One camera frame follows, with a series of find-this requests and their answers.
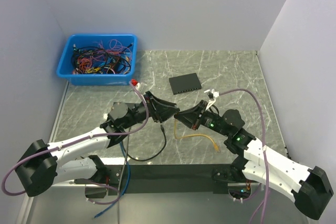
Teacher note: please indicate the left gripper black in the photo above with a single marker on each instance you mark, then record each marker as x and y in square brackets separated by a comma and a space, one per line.
[164, 110]

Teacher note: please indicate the blue plastic bin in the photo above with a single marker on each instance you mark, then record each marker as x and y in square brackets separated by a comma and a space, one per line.
[98, 59]

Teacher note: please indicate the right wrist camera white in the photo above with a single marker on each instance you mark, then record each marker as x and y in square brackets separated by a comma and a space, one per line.
[212, 95]

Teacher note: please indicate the aluminium rail frame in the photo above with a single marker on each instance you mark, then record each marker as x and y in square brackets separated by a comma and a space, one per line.
[82, 109]

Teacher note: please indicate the black network switch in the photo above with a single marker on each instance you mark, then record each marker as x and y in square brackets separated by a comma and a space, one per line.
[185, 83]

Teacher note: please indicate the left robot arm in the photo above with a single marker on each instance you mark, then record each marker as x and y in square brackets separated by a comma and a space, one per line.
[43, 165]

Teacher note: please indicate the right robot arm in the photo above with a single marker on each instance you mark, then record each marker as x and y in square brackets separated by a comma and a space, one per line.
[308, 188]

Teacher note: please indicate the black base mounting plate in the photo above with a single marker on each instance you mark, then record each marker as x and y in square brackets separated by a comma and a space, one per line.
[188, 178]

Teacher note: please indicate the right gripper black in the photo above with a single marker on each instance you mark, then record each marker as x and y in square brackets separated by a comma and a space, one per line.
[191, 116]

